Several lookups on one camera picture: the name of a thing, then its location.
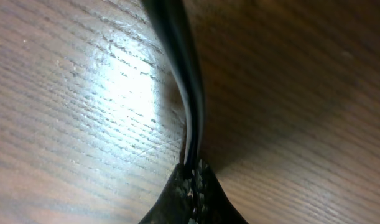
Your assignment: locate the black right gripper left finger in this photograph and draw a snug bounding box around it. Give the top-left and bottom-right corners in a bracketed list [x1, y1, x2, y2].
[139, 164, 193, 224]

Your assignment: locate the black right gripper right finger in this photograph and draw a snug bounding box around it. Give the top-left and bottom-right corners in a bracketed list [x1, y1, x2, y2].
[195, 160, 248, 224]

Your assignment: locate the black USB cable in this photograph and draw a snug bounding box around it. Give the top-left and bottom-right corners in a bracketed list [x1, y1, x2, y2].
[139, 0, 206, 175]

